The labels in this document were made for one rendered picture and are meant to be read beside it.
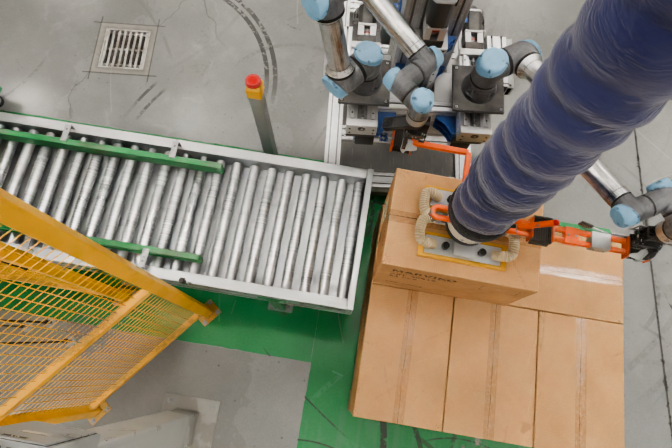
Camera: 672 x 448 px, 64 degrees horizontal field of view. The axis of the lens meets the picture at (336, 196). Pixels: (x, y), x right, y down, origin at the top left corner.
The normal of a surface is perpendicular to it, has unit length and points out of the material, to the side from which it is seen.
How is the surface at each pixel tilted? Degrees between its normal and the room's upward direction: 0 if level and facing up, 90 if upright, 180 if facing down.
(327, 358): 0
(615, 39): 83
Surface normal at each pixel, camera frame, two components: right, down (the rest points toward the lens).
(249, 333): 0.02, -0.32
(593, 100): -0.60, 0.64
